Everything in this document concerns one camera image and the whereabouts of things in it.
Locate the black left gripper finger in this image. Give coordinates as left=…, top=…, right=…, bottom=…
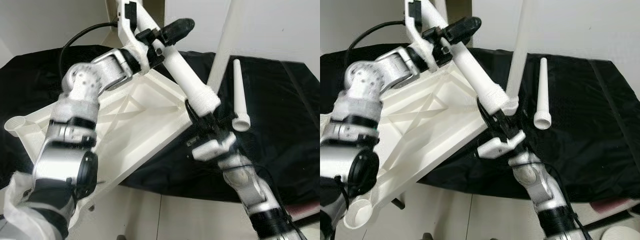
left=445, top=16, right=482, bottom=45
left=159, top=18, right=195, bottom=47

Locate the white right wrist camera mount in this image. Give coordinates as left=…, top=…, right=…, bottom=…
left=477, top=130, right=527, bottom=160
left=192, top=132, right=237, bottom=162

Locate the white plastic table leg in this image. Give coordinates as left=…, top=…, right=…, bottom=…
left=135, top=0, right=222, bottom=115
left=422, top=0, right=507, bottom=115
left=231, top=59, right=251, bottom=132
left=505, top=0, right=532, bottom=117
left=206, top=0, right=246, bottom=93
left=533, top=57, right=552, bottom=131

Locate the white plastic table top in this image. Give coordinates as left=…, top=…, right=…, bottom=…
left=4, top=67, right=201, bottom=223
left=320, top=62, right=490, bottom=231

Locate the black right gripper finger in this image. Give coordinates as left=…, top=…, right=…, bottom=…
left=184, top=99, right=201, bottom=126
left=476, top=97, right=493, bottom=123

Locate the black table cloth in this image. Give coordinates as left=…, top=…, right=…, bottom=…
left=0, top=44, right=321, bottom=203
left=320, top=44, right=640, bottom=203

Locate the white round floor fan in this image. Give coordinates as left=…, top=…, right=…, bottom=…
left=602, top=226, right=640, bottom=240

